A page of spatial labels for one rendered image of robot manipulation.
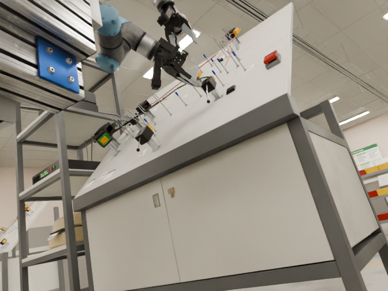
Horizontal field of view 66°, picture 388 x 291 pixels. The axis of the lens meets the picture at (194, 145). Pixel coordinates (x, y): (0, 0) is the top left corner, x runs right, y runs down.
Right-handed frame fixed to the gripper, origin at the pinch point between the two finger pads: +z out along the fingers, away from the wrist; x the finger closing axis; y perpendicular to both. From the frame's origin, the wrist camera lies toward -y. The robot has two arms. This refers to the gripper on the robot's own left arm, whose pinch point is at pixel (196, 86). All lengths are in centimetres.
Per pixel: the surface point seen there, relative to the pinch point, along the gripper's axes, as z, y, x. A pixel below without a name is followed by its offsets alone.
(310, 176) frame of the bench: 37, -15, -31
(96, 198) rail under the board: -10, -57, 43
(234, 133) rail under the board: 16.6, -11.7, -14.8
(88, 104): -46, -15, 104
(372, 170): 363, 163, 321
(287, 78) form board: 21.3, 10.6, -21.7
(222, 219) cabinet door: 29.2, -36.9, -8.6
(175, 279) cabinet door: 30, -64, 6
